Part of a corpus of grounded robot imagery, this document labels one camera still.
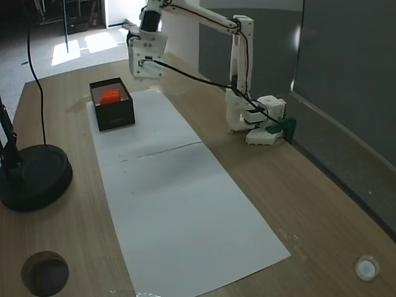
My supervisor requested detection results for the orange cube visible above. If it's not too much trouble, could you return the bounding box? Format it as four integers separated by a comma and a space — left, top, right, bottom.
99, 88, 122, 105

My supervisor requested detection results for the black open box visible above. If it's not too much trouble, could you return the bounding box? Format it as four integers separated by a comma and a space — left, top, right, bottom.
88, 77, 137, 133

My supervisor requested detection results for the dark storage shelf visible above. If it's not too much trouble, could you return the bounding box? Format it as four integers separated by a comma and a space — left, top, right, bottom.
37, 0, 106, 35

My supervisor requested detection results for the thin blue pole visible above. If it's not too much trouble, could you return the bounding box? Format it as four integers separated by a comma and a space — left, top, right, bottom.
63, 0, 69, 52

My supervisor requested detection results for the white paper sheet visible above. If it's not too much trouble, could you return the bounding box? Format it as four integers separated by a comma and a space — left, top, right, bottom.
86, 89, 204, 165
100, 142, 291, 297

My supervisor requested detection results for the black round lamp stand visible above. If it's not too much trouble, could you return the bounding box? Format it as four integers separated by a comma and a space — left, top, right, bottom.
0, 92, 74, 213

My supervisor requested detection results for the green table clamp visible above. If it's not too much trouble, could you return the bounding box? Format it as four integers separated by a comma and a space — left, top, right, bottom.
267, 116, 298, 145

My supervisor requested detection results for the gray desk partition panel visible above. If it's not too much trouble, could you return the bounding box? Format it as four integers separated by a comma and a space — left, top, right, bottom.
197, 0, 396, 242

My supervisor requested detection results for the small white round cap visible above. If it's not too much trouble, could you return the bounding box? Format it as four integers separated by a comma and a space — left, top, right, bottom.
355, 255, 381, 282

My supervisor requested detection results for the white wrist camera mount plate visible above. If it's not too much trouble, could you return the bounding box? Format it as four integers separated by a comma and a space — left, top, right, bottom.
132, 52, 167, 82

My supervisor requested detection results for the black camera cable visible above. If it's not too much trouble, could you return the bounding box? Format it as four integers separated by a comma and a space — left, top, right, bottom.
153, 58, 291, 127

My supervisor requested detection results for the black lamp power cable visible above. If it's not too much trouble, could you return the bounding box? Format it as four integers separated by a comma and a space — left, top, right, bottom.
26, 0, 48, 147

